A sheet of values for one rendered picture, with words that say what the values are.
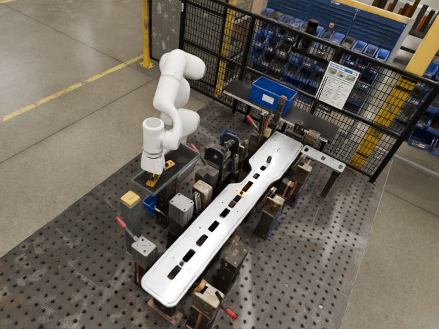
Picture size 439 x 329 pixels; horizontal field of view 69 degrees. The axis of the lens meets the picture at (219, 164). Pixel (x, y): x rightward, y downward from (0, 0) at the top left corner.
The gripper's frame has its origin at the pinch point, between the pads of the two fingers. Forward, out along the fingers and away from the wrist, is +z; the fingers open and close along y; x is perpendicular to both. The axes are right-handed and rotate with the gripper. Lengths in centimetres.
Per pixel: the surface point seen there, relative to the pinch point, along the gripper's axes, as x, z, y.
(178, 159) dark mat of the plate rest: 18.2, 2.6, 5.4
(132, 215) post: -17.1, 10.7, -1.8
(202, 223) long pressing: -3.0, 18.5, 27.8
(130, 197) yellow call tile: -13.7, 2.5, -4.2
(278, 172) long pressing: 50, 19, 58
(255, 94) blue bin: 113, 10, 27
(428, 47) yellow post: 112, -52, 115
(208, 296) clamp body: -39, 13, 42
